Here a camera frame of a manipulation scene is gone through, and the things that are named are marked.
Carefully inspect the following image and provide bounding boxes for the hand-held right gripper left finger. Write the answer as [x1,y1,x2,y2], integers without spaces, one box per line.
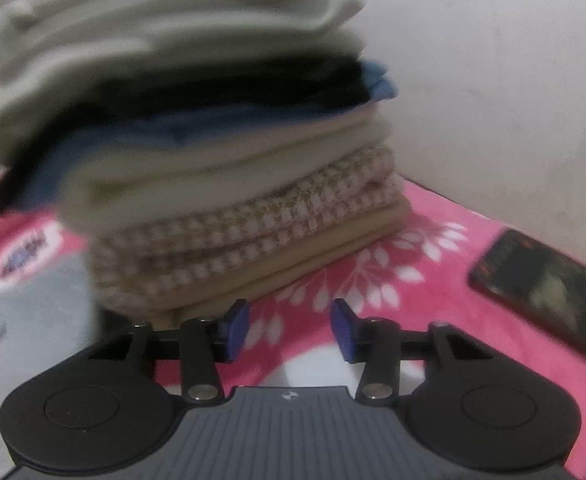
[88,298,250,402]

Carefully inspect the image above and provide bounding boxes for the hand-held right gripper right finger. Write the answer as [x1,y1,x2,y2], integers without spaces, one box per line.
[332,298,496,404]

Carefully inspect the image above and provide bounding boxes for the gray sweatpants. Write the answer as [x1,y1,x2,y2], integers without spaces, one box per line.
[0,260,100,372]

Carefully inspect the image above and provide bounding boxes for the stack of folded clothes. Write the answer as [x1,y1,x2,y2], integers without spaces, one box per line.
[0,0,415,329]

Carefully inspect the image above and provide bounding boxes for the black smartphone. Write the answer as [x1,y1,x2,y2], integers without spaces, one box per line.
[467,227,586,362]

